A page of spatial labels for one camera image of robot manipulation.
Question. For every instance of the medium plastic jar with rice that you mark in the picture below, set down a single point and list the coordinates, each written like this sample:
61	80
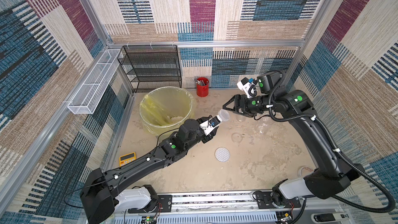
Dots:
240	118

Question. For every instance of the yellow calculator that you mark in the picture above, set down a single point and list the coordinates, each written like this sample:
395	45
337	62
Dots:
125	159

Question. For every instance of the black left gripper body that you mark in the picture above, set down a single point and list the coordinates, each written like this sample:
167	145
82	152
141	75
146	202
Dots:
205	139

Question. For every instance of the roll of tape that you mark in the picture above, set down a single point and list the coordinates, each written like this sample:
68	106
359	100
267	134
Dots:
305	171

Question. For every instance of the aluminium mounting rail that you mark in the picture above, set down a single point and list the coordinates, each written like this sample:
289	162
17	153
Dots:
220	207

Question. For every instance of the black device on rail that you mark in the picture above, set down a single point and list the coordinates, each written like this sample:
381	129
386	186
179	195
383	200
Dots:
329	217

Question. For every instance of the red cup with utensils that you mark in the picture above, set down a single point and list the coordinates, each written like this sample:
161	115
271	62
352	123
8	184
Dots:
202	84

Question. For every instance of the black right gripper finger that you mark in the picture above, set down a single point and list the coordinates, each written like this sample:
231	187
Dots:
234	104
238	110

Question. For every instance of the black wire shelf rack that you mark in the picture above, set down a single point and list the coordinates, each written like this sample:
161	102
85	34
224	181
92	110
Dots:
150	67

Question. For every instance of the white mesh wall basket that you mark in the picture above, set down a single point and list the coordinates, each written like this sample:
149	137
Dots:
89	94

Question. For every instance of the large plastic jar of rice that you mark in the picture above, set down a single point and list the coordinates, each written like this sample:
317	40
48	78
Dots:
264	126

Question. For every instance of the small plastic jar with rice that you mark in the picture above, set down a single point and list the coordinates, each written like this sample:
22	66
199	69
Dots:
223	115

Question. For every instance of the clear medium jar lid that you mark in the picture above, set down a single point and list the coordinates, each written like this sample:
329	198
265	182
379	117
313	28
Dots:
237	138

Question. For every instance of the patterned white jar lid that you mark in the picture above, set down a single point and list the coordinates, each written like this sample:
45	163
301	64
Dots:
222	154

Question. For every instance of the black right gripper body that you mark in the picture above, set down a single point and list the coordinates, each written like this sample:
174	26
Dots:
244	105

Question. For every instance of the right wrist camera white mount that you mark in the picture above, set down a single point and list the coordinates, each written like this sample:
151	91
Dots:
247	85

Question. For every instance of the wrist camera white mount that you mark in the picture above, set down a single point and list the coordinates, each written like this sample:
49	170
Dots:
210	125
247	85

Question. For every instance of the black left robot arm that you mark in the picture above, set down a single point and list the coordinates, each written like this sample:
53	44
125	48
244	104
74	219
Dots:
102	191

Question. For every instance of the grey bin with yellow bag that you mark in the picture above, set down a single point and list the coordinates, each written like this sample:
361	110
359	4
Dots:
166	108

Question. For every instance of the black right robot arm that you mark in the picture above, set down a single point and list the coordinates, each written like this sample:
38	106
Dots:
334	173

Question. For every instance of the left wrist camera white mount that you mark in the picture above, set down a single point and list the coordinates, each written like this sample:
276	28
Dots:
210	125

